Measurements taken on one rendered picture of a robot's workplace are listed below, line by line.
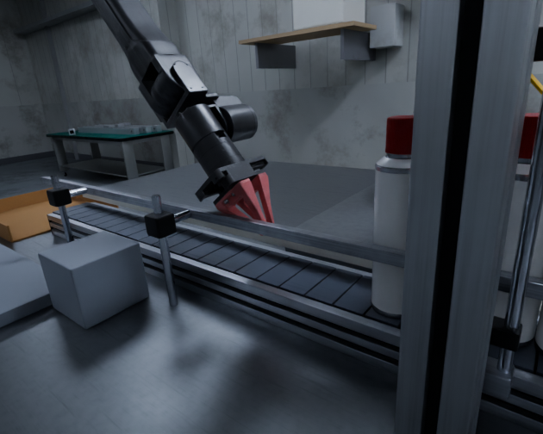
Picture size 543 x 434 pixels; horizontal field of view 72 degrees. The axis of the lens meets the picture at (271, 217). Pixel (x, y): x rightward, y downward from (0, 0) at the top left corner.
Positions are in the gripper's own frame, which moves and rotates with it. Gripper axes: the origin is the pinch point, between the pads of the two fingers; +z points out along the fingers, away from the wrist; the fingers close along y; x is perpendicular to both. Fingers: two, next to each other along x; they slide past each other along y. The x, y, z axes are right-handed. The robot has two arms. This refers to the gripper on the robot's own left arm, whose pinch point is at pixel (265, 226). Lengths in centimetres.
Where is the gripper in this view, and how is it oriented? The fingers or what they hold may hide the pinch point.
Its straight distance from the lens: 52.4
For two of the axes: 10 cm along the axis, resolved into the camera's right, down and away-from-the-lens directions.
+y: 6.0, -3.0, 7.4
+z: 5.5, 8.2, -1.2
